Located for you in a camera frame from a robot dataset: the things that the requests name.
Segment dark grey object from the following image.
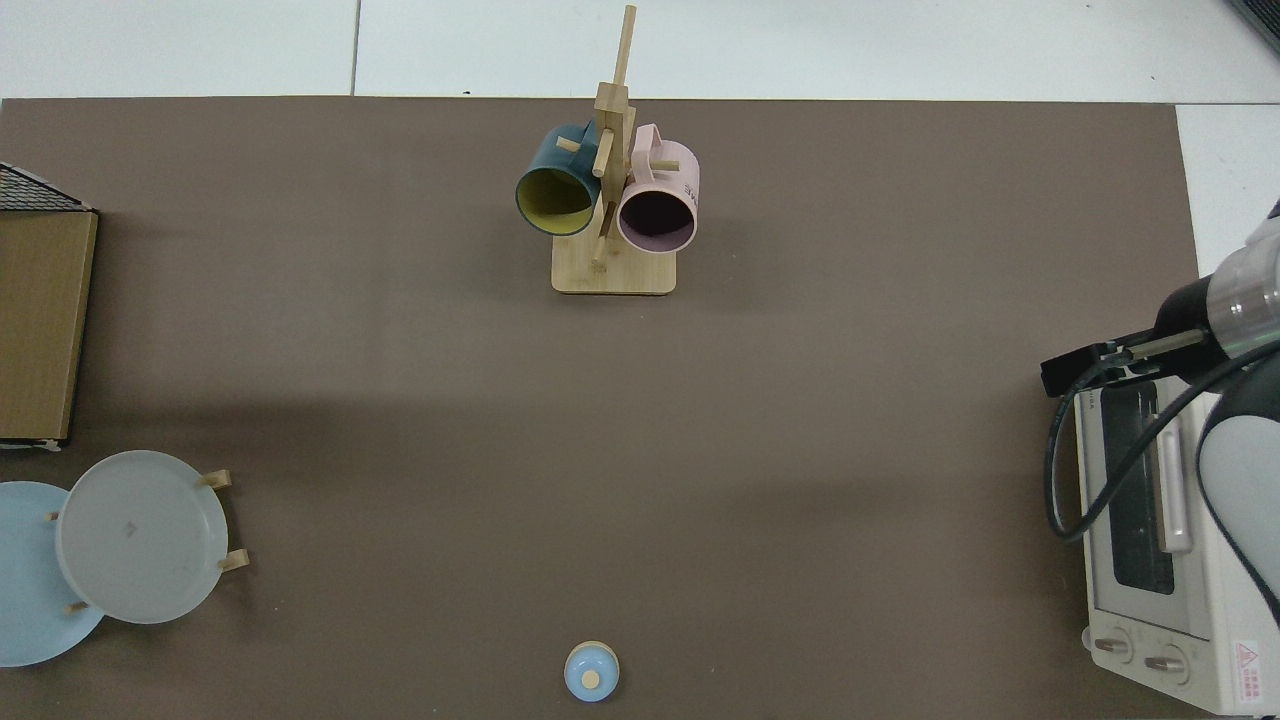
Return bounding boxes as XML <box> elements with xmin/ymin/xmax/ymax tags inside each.
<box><xmin>1228</xmin><ymin>0</ymin><xmax>1280</xmax><ymax>51</ymax></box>

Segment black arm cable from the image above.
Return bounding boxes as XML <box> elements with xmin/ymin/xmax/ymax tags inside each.
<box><xmin>1044</xmin><ymin>340</ymin><xmax>1280</xmax><ymax>544</ymax></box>

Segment pink cup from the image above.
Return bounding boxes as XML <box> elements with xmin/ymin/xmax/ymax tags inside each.
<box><xmin>616</xmin><ymin>124</ymin><xmax>701</xmax><ymax>255</ymax></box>

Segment wire basket with wooden floor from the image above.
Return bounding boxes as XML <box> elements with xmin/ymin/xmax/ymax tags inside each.
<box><xmin>0</xmin><ymin>160</ymin><xmax>101</xmax><ymax>451</ymax></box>

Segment wooden plate rack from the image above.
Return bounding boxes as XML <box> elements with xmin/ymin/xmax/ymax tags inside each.
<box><xmin>45</xmin><ymin>468</ymin><xmax>251</xmax><ymax>614</ymax></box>

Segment teal cup, yellow inside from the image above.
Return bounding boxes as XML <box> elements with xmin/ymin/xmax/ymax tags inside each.
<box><xmin>515</xmin><ymin>122</ymin><xmax>601</xmax><ymax>237</ymax></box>

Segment light blue plate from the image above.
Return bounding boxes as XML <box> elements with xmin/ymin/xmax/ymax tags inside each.
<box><xmin>0</xmin><ymin>481</ymin><xmax>106</xmax><ymax>668</ymax></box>

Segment small blue round thing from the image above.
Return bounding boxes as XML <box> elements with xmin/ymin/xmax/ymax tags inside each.
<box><xmin>564</xmin><ymin>641</ymin><xmax>621</xmax><ymax>703</ymax></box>

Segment brown table cloth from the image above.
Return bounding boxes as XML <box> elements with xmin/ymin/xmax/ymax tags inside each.
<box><xmin>0</xmin><ymin>97</ymin><xmax>1206</xmax><ymax>720</ymax></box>

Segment wooden cup stand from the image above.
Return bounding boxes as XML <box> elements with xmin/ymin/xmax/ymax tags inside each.
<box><xmin>552</xmin><ymin>5</ymin><xmax>678</xmax><ymax>296</ymax></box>

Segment grey plate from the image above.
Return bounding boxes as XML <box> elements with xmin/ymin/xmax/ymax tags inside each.
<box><xmin>55</xmin><ymin>450</ymin><xmax>230</xmax><ymax>626</ymax></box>

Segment pale toaster oven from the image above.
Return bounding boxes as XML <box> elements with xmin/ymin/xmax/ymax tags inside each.
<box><xmin>1063</xmin><ymin>332</ymin><xmax>1280</xmax><ymax>717</ymax></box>

